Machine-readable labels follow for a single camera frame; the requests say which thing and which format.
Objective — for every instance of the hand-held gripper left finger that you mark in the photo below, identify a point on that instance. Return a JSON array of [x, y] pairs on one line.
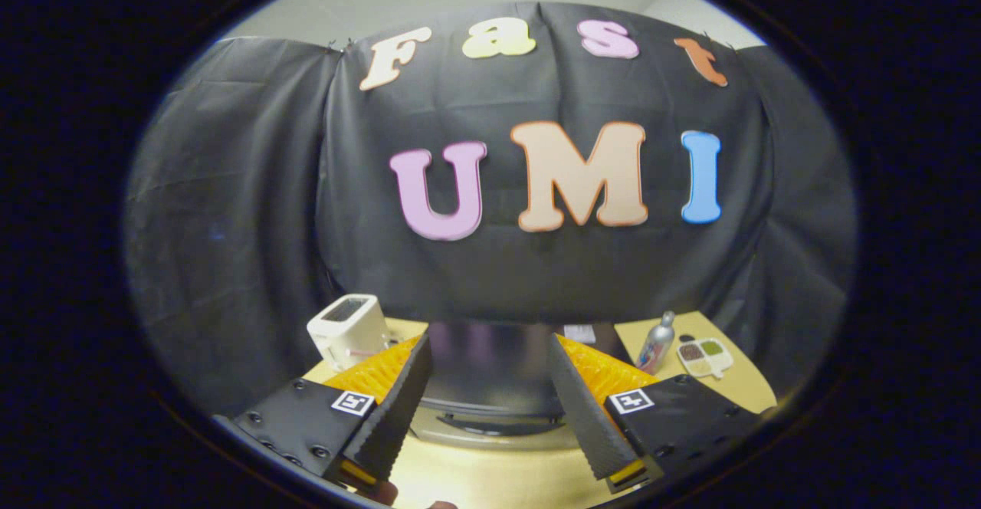
[[398, 409]]

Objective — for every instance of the silver bottle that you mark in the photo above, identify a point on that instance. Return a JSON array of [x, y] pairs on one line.
[[655, 344]]

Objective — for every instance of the white slot toaster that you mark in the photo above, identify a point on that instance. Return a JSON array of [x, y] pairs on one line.
[[349, 329]]

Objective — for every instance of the white divided seasoning dish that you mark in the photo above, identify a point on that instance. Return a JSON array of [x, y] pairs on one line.
[[705, 357]]

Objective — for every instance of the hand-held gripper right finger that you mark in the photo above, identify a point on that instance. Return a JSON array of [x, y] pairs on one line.
[[584, 409]]

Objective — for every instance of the black toaster oven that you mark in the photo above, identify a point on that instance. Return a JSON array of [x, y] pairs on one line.
[[490, 371]]

